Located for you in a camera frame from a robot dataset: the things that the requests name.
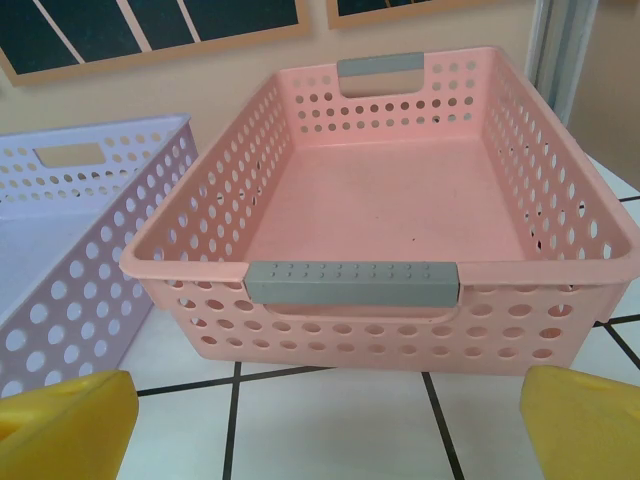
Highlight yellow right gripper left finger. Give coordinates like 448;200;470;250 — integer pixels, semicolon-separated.
0;369;139;480

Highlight pink perforated plastic basket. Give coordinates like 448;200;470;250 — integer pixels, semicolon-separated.
122;45;632;374

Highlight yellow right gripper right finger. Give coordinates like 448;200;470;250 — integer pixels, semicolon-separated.
519;364;640;480

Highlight lilac perforated plastic basket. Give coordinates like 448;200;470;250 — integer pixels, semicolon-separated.
0;113;194;401

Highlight aluminium corner post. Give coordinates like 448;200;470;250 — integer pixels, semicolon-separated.
524;0;640;126

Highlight wall panel, pink flowers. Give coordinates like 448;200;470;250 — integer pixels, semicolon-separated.
0;0;314;87

